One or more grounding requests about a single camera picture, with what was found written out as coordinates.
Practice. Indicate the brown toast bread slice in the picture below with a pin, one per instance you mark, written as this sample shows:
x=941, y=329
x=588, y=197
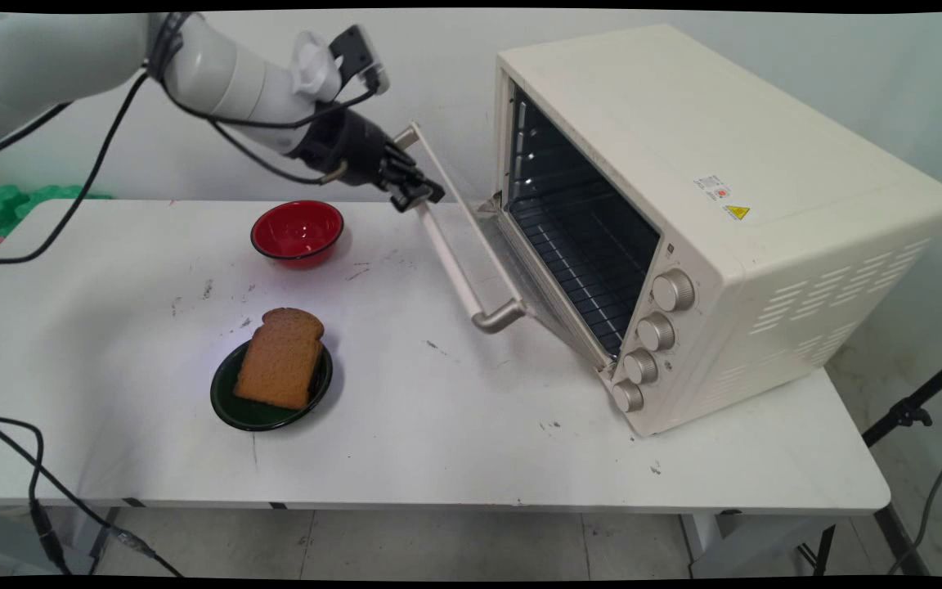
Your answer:
x=279, y=364

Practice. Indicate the dark green plate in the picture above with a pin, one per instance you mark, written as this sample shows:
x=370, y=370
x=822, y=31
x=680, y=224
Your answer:
x=230, y=405

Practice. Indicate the silver oven knob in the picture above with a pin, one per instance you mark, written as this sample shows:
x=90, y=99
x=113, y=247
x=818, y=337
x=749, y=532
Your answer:
x=656, y=332
x=628, y=396
x=673, y=290
x=640, y=366

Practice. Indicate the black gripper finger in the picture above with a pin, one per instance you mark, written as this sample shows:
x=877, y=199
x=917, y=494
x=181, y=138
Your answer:
x=420, y=178
x=401, y=196

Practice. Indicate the red bowl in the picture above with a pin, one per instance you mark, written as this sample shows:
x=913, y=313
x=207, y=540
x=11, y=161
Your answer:
x=298, y=233

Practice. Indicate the yellow warning sticker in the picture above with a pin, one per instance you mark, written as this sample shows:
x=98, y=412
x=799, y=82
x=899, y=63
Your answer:
x=737, y=212

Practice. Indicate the black table leg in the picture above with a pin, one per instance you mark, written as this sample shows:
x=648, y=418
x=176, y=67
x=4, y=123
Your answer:
x=821, y=550

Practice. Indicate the green foam mat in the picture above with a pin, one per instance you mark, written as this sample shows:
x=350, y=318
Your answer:
x=5, y=204

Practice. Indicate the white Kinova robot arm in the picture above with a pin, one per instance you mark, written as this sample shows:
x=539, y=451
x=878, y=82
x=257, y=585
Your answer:
x=217, y=74

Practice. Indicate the metal oven rack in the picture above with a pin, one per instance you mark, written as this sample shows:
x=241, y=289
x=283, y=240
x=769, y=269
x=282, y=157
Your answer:
x=585, y=262

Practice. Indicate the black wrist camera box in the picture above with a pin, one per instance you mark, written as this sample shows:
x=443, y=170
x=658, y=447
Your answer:
x=356, y=53

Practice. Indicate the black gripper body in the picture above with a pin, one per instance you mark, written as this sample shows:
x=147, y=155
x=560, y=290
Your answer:
x=344, y=146

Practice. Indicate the cream toaster oven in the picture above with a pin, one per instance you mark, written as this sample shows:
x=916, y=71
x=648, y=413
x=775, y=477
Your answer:
x=765, y=245

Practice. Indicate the black tripod stand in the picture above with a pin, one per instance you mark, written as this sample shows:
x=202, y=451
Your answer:
x=908, y=413

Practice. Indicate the white label sticker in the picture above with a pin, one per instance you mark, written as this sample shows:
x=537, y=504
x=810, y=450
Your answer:
x=712, y=187

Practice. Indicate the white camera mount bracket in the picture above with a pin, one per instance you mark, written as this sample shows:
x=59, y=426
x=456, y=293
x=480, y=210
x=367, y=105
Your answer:
x=311, y=69

